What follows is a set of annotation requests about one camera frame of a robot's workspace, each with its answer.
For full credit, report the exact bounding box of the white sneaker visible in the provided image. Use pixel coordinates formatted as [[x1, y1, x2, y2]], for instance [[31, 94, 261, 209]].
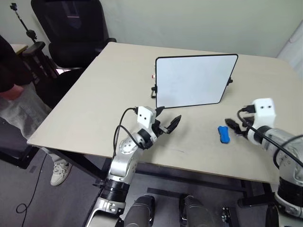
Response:
[[50, 160, 73, 187]]

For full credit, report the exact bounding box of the white curtain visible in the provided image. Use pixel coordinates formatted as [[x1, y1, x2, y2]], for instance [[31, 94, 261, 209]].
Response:
[[276, 20, 303, 73]]

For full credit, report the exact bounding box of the black camera tripod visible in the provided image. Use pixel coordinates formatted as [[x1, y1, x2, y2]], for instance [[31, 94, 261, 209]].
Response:
[[9, 2, 38, 44]]

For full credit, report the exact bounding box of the small black floor bracket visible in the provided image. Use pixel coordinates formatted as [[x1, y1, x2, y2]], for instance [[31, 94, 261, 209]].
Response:
[[221, 206, 231, 224]]

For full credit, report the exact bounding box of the black armrest chair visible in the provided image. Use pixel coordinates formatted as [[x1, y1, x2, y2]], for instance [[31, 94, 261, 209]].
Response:
[[22, 41, 84, 108]]

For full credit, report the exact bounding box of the thin black floor cable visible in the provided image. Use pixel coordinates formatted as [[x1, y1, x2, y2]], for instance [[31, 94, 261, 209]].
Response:
[[15, 151, 48, 214]]

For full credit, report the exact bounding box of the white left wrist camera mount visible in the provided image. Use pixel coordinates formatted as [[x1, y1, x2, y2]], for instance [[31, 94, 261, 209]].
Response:
[[136, 106, 157, 130]]

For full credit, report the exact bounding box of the beige side table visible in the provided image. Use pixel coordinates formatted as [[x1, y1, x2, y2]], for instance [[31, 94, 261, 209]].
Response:
[[11, 43, 28, 57]]

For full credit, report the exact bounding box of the black framed whiteboard with stand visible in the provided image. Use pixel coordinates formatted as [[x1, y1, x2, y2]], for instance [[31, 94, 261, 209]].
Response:
[[150, 54, 239, 109]]

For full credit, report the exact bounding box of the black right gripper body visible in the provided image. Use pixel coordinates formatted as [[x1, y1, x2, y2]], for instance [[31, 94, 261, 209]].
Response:
[[236, 111, 257, 138]]

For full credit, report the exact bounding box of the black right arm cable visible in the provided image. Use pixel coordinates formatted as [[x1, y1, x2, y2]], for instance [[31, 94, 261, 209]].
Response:
[[237, 105, 303, 169]]

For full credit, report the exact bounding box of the person's grey trouser leg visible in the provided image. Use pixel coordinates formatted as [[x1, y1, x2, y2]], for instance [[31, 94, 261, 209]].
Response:
[[0, 83, 73, 171]]

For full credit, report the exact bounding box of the black office chair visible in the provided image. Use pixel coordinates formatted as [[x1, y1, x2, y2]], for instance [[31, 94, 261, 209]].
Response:
[[30, 0, 117, 70]]

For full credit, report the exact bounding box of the dark rounded robot leg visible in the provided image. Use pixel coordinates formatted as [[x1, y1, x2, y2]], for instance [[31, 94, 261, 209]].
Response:
[[124, 194, 156, 227], [179, 194, 215, 227]]

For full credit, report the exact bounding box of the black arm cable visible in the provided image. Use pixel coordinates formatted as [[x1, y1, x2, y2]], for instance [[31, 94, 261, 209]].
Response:
[[113, 107, 143, 157], [237, 105, 303, 169]]

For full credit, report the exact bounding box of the blue whiteboard eraser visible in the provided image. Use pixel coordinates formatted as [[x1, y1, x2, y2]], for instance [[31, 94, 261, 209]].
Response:
[[217, 125, 231, 144]]

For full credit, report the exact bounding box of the person's bare hand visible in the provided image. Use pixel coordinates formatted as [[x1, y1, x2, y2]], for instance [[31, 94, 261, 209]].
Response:
[[0, 84, 25, 101]]

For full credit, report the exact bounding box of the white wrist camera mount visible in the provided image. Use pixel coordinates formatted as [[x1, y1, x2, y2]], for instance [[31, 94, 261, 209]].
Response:
[[136, 106, 157, 130], [251, 97, 277, 129]]

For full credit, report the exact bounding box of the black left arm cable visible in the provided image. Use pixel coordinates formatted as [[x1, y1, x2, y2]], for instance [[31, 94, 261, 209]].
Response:
[[113, 107, 143, 157]]

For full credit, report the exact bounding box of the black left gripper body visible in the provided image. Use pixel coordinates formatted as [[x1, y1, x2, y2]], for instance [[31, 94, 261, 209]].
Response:
[[152, 119, 172, 140]]

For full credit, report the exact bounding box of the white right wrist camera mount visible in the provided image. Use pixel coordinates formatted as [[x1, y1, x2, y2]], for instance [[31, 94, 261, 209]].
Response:
[[251, 97, 277, 129]]

